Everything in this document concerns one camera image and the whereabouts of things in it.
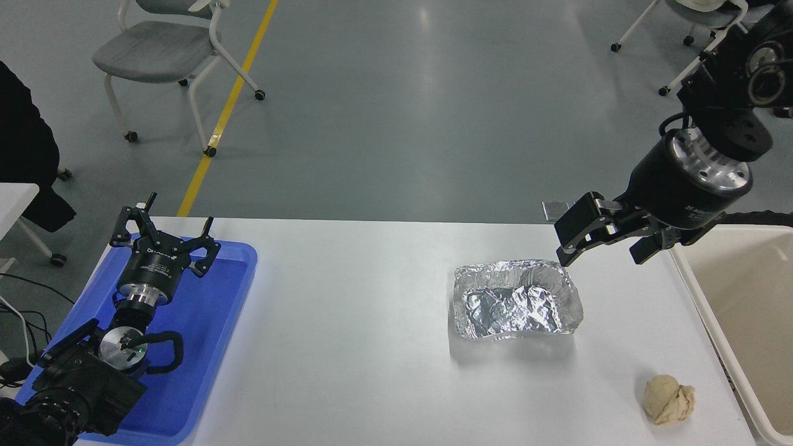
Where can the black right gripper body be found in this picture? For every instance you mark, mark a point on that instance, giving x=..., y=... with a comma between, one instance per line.
x=666, y=192

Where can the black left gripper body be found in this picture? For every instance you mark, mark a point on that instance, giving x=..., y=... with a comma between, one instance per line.
x=155, y=263

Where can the foil tray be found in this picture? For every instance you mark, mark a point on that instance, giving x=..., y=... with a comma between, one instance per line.
x=514, y=303

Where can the grey floor plate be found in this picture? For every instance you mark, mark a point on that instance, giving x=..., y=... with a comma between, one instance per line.
x=556, y=210

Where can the blue plastic tray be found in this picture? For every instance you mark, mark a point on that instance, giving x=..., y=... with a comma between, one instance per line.
x=210, y=322

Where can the black chair caster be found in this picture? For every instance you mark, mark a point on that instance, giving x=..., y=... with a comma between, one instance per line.
x=64, y=174

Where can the small white table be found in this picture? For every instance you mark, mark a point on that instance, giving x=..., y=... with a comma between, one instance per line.
x=15, y=201

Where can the large pale bin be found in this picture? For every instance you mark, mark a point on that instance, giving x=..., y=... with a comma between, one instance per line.
x=756, y=310

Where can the person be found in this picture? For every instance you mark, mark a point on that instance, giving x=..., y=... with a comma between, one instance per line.
x=25, y=148

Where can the crumpled tan paper ball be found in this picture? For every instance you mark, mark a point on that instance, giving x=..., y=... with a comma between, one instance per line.
x=666, y=399

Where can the grey chair with white frame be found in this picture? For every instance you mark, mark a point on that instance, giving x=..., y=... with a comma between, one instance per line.
x=155, y=52
x=700, y=15

